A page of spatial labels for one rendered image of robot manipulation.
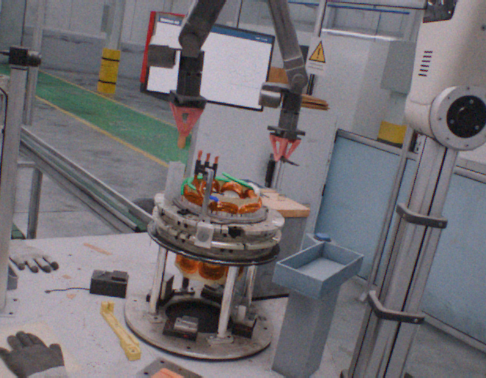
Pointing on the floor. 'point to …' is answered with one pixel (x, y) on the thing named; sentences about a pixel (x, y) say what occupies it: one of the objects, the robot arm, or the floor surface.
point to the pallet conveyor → (73, 185)
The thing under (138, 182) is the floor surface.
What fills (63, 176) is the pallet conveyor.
